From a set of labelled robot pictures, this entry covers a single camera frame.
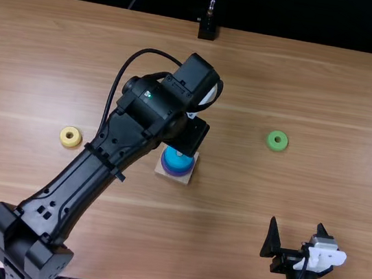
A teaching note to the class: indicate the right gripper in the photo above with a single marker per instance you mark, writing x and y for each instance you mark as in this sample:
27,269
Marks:
285,261

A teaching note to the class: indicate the black clamp stand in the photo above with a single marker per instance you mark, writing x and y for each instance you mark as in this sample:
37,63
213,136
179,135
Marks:
208,31

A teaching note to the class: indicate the wooden peg base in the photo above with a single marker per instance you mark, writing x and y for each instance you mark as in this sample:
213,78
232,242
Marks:
183,181

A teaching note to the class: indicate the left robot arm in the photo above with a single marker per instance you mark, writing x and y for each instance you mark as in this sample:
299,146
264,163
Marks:
79,183

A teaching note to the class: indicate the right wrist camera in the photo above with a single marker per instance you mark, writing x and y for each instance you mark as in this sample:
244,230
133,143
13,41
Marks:
325,258

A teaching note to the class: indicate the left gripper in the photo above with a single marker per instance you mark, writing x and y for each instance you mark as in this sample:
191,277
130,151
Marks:
190,136

